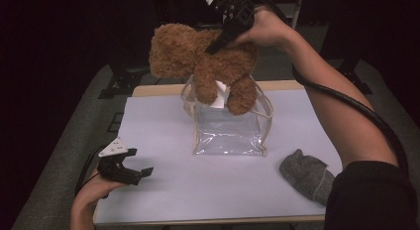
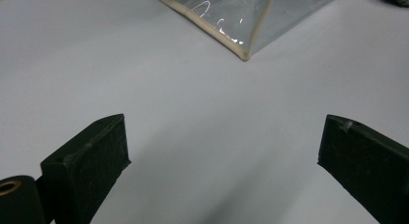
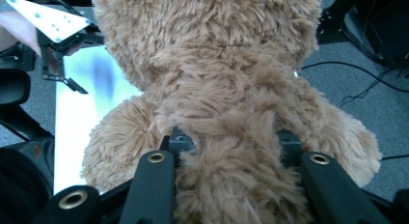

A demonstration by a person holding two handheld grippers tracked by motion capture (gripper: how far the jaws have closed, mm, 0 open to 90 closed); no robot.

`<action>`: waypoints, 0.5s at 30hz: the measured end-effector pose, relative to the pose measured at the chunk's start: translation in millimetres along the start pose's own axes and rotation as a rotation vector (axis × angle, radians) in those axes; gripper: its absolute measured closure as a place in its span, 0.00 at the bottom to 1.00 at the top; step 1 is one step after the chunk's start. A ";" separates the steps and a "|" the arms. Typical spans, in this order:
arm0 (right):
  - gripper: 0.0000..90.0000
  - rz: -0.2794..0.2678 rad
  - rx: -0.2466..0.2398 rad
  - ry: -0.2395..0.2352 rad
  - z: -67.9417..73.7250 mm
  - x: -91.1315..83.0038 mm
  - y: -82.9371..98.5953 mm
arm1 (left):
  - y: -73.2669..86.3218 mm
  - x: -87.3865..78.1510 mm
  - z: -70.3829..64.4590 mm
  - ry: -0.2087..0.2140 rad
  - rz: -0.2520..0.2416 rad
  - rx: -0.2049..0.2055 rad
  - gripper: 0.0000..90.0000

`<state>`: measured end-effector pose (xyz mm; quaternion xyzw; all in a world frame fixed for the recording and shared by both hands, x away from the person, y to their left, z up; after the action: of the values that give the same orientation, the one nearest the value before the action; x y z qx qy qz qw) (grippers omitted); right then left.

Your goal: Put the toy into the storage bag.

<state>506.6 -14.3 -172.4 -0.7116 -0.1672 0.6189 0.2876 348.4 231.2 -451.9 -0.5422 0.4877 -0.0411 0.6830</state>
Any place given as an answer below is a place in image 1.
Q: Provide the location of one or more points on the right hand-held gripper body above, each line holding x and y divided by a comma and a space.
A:
239, 12

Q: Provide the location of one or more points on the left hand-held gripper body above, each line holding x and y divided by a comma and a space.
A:
110, 167

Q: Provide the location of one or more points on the brown teddy bear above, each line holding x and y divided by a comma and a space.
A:
178, 51

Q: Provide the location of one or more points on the clear plastic bag beige trim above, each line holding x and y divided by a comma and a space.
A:
228, 137

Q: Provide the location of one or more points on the grey knitted doll sweater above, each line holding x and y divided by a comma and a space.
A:
307, 177

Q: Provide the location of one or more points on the person's left hand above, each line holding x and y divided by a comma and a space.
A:
94, 190

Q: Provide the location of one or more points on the person's right hand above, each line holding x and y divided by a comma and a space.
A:
269, 30

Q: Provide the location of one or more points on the black floor socket panel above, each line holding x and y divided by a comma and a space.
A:
115, 122

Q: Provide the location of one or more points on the white table mat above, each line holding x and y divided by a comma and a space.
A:
158, 124

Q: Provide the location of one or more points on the black stand base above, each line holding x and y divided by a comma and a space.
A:
122, 81
356, 74

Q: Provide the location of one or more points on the person's black sleeve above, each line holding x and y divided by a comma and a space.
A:
373, 197

